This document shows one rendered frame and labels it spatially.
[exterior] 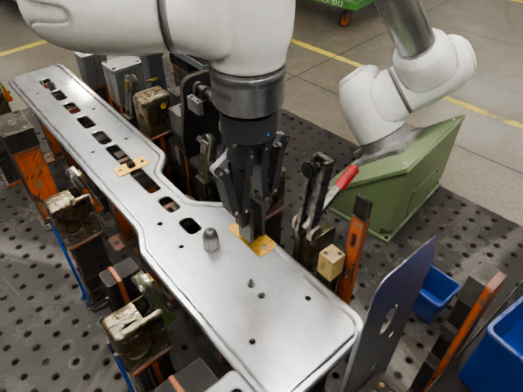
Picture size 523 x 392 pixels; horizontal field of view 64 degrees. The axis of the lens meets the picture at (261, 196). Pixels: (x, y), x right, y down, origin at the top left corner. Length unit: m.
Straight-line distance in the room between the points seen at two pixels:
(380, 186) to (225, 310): 0.62
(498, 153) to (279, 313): 2.58
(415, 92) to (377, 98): 0.10
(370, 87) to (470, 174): 1.68
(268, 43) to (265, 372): 0.49
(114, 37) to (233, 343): 0.49
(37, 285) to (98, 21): 0.95
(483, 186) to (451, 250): 1.52
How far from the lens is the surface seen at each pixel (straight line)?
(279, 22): 0.46
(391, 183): 1.19
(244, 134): 0.52
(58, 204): 0.97
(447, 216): 1.47
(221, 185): 0.57
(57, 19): 0.50
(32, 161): 1.34
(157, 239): 0.89
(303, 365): 0.72
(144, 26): 0.47
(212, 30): 0.45
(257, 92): 0.48
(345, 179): 0.82
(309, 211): 0.79
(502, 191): 2.86
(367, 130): 1.34
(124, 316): 0.74
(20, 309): 1.29
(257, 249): 0.67
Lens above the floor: 1.65
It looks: 42 degrees down
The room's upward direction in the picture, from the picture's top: straight up
